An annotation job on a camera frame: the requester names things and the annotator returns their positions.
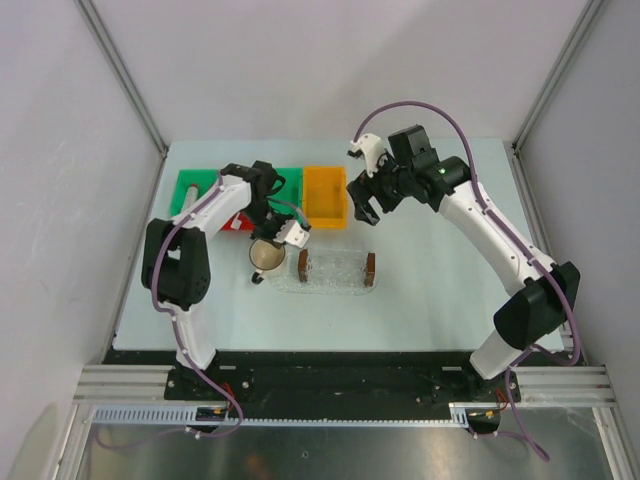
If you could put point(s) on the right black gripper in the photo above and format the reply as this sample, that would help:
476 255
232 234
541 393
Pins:
362 189

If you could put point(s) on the red plastic bin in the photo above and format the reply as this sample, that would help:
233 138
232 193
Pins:
238 222

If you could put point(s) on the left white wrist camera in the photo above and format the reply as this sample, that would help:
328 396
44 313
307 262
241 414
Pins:
293 233

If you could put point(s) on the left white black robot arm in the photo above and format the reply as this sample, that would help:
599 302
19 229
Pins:
176 266

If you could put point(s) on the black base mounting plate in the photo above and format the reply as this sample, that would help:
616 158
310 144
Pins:
331 382

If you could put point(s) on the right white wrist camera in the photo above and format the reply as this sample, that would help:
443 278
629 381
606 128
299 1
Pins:
370 149

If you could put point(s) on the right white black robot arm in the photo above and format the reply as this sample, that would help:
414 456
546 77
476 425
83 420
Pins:
540 290

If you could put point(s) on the green plastic bin left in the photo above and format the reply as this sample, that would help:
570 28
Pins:
202 179

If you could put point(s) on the clear oval glass tray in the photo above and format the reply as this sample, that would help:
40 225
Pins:
288 282

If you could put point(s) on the green plastic bin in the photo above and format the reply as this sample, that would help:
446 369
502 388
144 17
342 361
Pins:
288 191
202 179

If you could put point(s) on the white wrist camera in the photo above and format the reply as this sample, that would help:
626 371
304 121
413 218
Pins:
293 233
370 149

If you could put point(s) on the white toothpaste tube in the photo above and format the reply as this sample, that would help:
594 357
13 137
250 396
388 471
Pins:
191 197

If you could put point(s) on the clear holder with brown ends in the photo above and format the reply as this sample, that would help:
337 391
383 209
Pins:
337 268

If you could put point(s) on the green plastic bin middle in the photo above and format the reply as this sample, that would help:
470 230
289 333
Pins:
288 191

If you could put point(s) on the yellow plastic bin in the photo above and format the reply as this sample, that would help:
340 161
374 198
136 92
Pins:
324 197

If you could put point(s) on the cream enamel mug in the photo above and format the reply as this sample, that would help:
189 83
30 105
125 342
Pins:
267 259

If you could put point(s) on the white slotted cable duct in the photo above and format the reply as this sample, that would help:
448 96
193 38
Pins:
450 415

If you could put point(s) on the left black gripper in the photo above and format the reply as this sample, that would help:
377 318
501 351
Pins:
257 235

